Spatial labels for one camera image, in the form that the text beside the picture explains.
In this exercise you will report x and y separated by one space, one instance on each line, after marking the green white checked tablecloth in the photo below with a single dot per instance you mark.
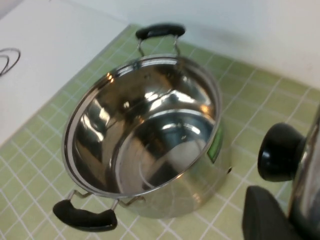
262 90

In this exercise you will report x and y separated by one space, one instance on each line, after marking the stainless steel lid black knob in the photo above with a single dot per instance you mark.
280 150

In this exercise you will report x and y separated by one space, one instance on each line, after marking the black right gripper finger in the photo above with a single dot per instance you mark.
265 217

